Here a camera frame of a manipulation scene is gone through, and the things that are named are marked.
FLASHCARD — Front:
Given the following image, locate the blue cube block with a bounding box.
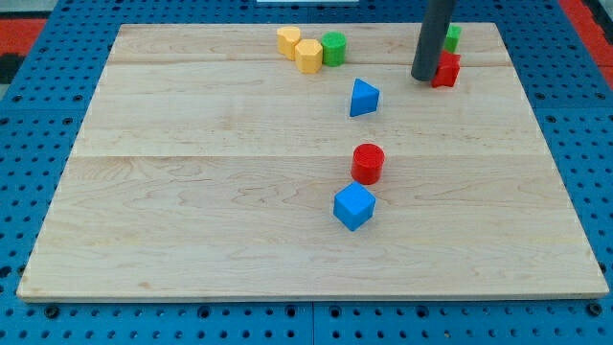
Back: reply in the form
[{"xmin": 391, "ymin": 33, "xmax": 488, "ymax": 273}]
[{"xmin": 333, "ymin": 181, "xmax": 376, "ymax": 231}]

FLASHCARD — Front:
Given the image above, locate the light wooden board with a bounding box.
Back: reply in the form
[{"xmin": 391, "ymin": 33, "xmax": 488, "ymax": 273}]
[{"xmin": 17, "ymin": 23, "xmax": 608, "ymax": 303}]

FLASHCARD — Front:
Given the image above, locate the blue triangle block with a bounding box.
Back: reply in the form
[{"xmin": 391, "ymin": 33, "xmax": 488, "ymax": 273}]
[{"xmin": 350, "ymin": 79, "xmax": 380, "ymax": 117}]

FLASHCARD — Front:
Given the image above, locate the red cylinder block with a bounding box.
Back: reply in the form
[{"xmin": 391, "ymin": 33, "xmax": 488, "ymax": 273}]
[{"xmin": 351, "ymin": 143, "xmax": 385, "ymax": 185}]

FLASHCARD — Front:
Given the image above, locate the green star block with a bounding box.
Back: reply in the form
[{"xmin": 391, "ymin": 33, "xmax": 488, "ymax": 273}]
[{"xmin": 443, "ymin": 24, "xmax": 463, "ymax": 54}]

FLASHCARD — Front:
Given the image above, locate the yellow hexagon block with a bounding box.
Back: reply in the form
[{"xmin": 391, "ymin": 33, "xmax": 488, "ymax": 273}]
[{"xmin": 295, "ymin": 39, "xmax": 323, "ymax": 74}]

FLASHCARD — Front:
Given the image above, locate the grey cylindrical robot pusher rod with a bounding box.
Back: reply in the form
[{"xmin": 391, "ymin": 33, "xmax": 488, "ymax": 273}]
[{"xmin": 411, "ymin": 0, "xmax": 457, "ymax": 81}]

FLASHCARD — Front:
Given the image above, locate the green cylinder block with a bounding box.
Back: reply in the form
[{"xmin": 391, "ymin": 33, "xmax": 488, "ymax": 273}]
[{"xmin": 321, "ymin": 32, "xmax": 347, "ymax": 67}]

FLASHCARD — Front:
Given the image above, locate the yellow heart block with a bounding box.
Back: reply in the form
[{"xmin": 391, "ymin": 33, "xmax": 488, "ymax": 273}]
[{"xmin": 276, "ymin": 26, "xmax": 302, "ymax": 60}]

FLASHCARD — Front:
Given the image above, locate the red star block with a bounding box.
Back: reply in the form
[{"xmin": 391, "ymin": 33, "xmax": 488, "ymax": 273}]
[{"xmin": 430, "ymin": 50, "xmax": 461, "ymax": 88}]

